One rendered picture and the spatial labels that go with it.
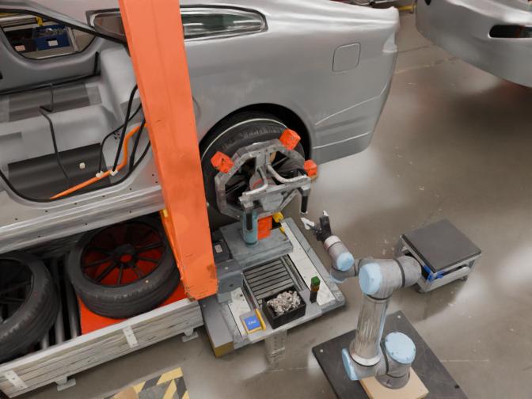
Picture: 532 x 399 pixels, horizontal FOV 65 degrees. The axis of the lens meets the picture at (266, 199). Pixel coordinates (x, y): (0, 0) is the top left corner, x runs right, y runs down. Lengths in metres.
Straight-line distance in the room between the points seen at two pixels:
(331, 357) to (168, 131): 1.51
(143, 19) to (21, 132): 1.88
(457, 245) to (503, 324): 0.59
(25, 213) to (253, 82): 1.34
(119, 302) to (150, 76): 1.45
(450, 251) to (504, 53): 1.81
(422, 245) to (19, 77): 3.28
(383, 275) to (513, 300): 1.85
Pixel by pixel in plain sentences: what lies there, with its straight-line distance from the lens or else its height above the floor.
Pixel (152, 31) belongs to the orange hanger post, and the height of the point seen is 1.98.
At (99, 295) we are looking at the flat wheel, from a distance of 2.54.
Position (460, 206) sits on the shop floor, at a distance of 3.91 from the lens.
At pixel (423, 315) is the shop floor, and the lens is 3.08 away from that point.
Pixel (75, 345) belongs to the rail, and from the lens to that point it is 2.56.
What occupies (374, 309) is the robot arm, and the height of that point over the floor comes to 1.00.
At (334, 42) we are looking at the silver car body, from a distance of 2.36.
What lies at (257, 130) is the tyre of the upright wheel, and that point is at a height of 1.18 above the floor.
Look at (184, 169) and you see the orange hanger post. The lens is 1.69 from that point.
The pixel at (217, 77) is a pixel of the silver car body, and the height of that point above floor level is 1.50.
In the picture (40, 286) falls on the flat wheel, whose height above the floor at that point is 0.50.
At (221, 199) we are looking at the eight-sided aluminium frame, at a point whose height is 0.84.
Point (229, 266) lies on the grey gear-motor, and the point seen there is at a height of 0.40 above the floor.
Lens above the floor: 2.49
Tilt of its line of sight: 44 degrees down
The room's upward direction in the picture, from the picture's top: straight up
